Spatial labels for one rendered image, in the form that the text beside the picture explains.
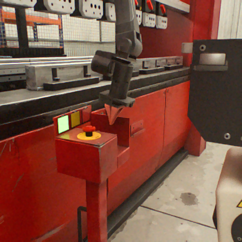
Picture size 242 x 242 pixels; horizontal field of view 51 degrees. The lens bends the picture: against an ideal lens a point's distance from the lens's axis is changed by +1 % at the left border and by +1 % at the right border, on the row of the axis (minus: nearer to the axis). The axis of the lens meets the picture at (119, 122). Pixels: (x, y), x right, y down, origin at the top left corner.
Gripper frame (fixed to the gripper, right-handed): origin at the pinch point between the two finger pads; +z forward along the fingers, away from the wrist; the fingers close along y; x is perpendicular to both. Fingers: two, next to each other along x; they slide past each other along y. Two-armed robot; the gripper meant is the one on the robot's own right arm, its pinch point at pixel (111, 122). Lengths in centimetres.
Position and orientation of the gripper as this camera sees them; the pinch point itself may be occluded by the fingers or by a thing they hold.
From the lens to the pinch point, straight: 82.7
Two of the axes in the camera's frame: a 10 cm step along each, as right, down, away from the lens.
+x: -4.5, 2.6, -8.6
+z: -2.1, 9.0, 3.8
